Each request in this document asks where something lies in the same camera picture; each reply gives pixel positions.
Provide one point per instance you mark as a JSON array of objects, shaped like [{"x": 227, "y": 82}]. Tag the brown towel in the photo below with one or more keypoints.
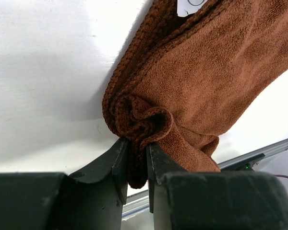
[{"x": 184, "y": 82}]

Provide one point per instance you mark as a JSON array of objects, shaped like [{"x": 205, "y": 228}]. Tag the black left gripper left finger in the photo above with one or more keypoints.
[{"x": 101, "y": 190}]

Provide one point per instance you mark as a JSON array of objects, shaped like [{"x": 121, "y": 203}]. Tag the aluminium rail frame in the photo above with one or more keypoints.
[{"x": 139, "y": 202}]

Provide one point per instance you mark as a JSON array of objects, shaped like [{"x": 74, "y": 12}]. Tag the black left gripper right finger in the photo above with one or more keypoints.
[{"x": 169, "y": 193}]

